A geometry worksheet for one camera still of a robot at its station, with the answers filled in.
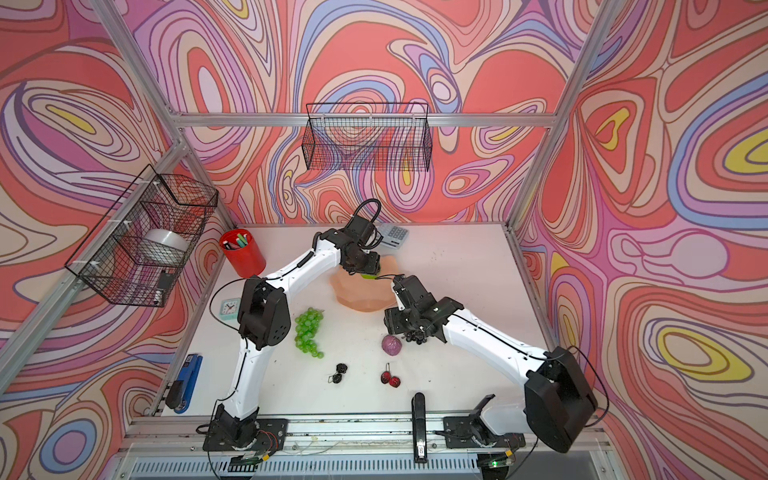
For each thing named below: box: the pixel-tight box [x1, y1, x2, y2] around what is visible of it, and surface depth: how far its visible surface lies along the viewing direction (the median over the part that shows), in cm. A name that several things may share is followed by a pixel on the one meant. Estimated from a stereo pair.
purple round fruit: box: [381, 334, 403, 357], surface depth 86 cm
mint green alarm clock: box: [219, 298, 241, 320], surface depth 96 cm
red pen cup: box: [219, 228, 266, 278], surface depth 102 cm
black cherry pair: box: [328, 363, 348, 384], surface depth 84 cm
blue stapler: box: [165, 353, 203, 414], surface depth 81 cm
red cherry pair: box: [380, 362, 401, 388], surface depth 82 cm
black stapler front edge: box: [411, 392, 428, 463], surface depth 73 cm
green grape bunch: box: [294, 307, 325, 359], surface depth 88 cm
